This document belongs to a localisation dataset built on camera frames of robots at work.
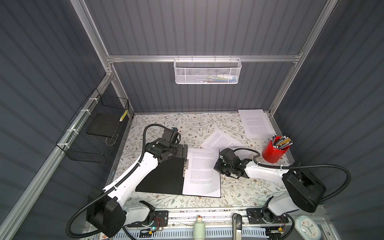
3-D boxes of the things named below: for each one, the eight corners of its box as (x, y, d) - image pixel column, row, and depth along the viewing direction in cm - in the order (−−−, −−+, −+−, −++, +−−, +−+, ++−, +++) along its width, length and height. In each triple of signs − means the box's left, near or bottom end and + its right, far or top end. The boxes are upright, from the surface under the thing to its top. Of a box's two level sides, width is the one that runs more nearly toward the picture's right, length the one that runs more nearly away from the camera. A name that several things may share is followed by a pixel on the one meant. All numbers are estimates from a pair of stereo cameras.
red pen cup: (264, 162, 95) (274, 149, 82) (259, 149, 101) (269, 135, 89) (282, 162, 95) (295, 149, 82) (277, 149, 101) (288, 135, 89)
